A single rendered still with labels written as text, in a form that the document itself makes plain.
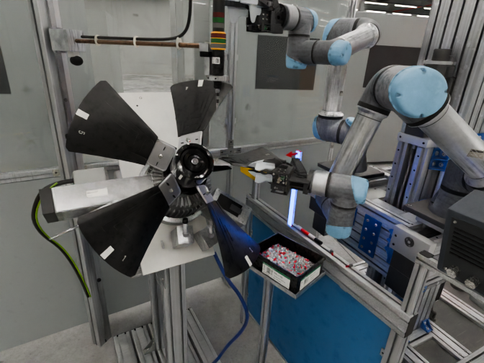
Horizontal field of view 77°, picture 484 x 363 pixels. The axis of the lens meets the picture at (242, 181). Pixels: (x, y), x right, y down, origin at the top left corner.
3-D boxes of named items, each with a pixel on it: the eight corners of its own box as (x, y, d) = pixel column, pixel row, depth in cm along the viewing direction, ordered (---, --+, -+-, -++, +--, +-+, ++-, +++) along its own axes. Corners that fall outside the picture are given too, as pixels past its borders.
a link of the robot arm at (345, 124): (362, 153, 137) (368, 122, 132) (333, 146, 145) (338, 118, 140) (371, 148, 146) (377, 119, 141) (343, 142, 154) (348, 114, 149)
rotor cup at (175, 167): (168, 200, 96) (177, 187, 85) (158, 158, 100) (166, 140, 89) (210, 192, 103) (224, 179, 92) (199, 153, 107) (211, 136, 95)
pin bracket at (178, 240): (171, 231, 109) (176, 226, 101) (186, 230, 112) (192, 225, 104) (172, 248, 107) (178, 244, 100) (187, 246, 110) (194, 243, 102)
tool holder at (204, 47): (195, 78, 90) (194, 42, 86) (207, 78, 96) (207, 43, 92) (222, 81, 86) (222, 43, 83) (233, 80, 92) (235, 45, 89)
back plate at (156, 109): (98, 289, 95) (98, 288, 94) (63, 95, 110) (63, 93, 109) (245, 245, 121) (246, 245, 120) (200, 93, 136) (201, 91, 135)
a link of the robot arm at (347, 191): (363, 212, 85) (369, 184, 82) (323, 204, 89) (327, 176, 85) (364, 201, 92) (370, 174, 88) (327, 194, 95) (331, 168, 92)
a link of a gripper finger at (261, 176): (243, 176, 97) (270, 179, 93) (249, 168, 102) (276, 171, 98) (243, 184, 98) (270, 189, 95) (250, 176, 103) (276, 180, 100)
